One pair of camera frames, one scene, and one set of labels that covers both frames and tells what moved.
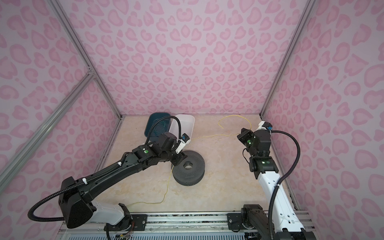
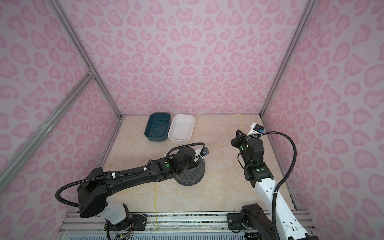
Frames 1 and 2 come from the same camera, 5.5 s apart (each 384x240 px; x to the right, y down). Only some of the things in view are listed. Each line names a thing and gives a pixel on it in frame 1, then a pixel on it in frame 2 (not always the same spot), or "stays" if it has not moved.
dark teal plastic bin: (162, 126) stays
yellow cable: (196, 137) to (156, 225)
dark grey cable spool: (191, 170) stays
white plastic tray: (187, 121) stays
